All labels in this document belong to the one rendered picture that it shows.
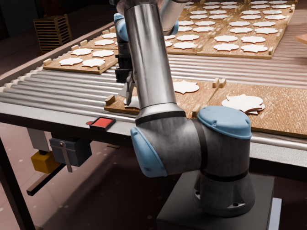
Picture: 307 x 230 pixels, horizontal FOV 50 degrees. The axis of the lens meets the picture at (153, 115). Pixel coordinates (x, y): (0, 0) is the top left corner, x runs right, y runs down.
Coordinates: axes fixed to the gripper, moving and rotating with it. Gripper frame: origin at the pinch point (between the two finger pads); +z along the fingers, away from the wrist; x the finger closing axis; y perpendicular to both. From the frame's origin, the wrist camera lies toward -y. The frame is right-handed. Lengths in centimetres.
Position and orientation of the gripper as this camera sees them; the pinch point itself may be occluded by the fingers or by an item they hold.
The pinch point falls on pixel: (138, 100)
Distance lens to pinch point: 138.4
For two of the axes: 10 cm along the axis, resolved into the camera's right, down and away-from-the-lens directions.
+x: -4.2, 3.4, -8.4
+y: -9.0, -0.6, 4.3
